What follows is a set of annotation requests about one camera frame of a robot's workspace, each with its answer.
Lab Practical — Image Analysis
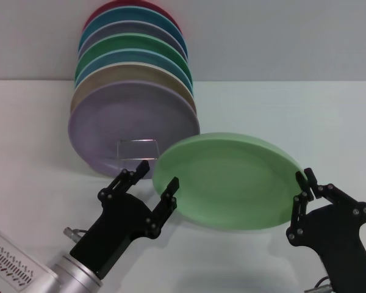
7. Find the grey lavender plate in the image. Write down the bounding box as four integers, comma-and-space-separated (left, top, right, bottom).
78, 20, 188, 62

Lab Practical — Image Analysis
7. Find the purple plate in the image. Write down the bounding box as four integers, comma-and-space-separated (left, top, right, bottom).
68, 79, 201, 181

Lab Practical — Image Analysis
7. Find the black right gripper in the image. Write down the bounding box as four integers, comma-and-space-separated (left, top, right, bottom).
287, 167, 366, 293

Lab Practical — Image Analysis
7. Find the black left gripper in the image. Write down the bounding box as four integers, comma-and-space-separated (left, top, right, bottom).
70, 160, 180, 280

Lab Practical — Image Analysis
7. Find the white vented wrist camera box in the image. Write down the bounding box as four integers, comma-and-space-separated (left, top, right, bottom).
0, 228, 57, 293

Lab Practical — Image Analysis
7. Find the silver cable connector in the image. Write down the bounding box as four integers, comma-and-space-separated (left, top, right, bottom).
304, 276, 335, 293
63, 226, 89, 242

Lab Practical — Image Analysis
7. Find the light blue plate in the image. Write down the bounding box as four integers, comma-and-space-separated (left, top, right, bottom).
74, 48, 195, 89

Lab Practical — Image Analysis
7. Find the light green plate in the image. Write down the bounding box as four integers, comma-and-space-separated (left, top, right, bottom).
152, 131, 303, 229

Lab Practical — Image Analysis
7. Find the red plate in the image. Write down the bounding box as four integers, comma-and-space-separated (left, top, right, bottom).
84, 0, 184, 34

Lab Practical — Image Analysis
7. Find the dark green plate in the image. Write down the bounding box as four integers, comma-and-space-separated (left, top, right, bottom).
74, 32, 192, 83

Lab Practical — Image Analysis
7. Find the teal plate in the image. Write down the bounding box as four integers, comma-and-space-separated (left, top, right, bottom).
78, 6, 188, 59

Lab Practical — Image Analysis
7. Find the metal wire plate rack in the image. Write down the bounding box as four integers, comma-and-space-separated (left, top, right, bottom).
115, 139, 160, 179

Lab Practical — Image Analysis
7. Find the beige plate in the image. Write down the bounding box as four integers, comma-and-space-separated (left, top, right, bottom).
70, 60, 198, 120

